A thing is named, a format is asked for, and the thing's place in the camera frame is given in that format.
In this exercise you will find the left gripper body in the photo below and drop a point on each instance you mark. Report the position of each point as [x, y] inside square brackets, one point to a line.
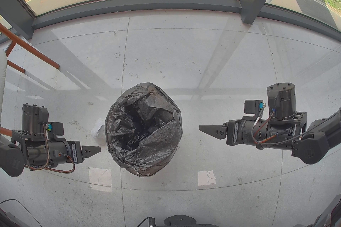
[62, 154]

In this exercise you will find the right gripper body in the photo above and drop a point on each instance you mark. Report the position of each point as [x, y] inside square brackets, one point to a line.
[243, 132]

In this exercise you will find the black plastic bag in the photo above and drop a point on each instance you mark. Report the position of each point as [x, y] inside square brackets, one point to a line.
[159, 138]

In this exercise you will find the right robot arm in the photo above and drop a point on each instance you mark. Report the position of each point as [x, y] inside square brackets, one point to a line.
[311, 138]

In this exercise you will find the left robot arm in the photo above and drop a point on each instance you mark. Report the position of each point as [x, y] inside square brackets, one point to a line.
[10, 159]

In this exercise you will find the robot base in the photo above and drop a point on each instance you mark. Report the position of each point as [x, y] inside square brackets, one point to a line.
[181, 222]

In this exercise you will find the crumpled white paper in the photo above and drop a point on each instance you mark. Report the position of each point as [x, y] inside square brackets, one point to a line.
[98, 128]

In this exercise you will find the white cushioned wooden chair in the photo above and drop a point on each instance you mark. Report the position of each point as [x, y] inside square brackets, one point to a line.
[2, 82]

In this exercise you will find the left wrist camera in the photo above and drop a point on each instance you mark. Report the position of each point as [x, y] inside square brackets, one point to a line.
[57, 128]

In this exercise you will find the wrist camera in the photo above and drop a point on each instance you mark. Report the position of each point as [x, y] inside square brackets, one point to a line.
[251, 106]
[57, 128]

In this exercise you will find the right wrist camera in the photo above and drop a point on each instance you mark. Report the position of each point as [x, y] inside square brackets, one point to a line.
[251, 106]

